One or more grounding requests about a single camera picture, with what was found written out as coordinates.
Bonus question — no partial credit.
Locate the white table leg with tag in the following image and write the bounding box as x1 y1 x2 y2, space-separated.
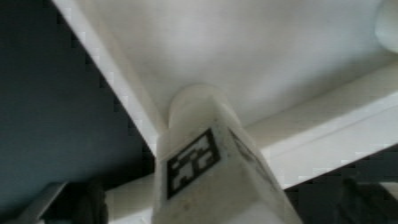
374 0 398 54

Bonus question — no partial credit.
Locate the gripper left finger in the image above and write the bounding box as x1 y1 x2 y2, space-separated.
10 180 108 224

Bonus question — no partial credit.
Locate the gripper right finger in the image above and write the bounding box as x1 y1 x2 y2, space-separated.
333 179 398 224

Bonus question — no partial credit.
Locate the white obstacle fence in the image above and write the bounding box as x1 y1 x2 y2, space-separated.
104 103 398 224

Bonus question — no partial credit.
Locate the white square tabletop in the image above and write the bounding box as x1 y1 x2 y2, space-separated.
53 0 398 154

